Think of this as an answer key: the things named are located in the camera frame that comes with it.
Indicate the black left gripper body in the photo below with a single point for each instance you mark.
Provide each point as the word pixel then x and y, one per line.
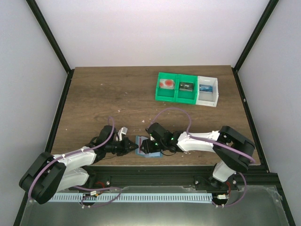
pixel 120 149

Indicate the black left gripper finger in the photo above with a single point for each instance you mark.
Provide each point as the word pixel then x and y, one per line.
pixel 130 144
pixel 130 150

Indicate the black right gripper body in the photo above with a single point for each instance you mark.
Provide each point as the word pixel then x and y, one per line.
pixel 159 147

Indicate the blue card holder wallet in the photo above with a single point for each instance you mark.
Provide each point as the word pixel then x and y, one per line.
pixel 148 155

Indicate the red circles credit card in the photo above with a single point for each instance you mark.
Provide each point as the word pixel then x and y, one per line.
pixel 140 144

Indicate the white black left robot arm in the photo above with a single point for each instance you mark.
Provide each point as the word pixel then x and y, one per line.
pixel 50 174

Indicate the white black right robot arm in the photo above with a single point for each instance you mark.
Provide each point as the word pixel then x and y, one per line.
pixel 234 149

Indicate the red circles card stack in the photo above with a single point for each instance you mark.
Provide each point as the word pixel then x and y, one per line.
pixel 166 84

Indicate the black VIP card stack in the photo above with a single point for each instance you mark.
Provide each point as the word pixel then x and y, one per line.
pixel 186 86

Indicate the blue card stack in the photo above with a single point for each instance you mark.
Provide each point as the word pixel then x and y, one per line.
pixel 205 88

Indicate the left green plastic bin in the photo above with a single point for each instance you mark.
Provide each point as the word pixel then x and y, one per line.
pixel 166 95

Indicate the green plastic bin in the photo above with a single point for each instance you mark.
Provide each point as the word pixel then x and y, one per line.
pixel 166 95
pixel 186 97

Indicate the right green plastic bin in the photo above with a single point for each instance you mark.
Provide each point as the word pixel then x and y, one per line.
pixel 186 97

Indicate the white plastic bin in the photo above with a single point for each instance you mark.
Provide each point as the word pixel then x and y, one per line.
pixel 205 98

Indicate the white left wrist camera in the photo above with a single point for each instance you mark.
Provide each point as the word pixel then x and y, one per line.
pixel 121 133

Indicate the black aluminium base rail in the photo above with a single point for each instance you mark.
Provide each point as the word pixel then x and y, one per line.
pixel 195 176

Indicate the light blue slotted cable duct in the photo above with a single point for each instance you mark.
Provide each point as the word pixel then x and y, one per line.
pixel 134 197

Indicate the grey metal base plate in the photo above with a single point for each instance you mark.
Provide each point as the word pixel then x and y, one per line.
pixel 250 206

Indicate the black frame post left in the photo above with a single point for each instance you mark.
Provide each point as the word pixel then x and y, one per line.
pixel 48 33

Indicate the black frame post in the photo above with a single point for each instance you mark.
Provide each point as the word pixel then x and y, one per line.
pixel 271 5
pixel 48 33

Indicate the black frame post right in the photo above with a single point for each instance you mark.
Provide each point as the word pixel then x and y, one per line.
pixel 271 5

